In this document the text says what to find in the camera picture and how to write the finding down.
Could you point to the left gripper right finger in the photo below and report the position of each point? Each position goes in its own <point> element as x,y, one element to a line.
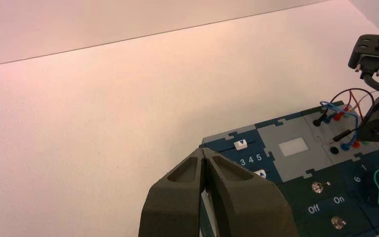
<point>248,206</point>

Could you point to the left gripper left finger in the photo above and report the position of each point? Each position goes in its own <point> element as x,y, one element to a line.
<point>173,202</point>

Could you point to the white slider knob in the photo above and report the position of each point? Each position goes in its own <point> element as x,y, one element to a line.
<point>260,173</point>
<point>240,144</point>

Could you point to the dark teal grey task box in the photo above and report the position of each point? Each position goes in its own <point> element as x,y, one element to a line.
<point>294,170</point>

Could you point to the white rectangular display screen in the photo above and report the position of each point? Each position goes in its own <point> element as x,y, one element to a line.
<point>293,147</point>

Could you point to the metal toggle switch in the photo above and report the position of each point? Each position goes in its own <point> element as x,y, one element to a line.
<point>317,187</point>
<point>338,223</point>

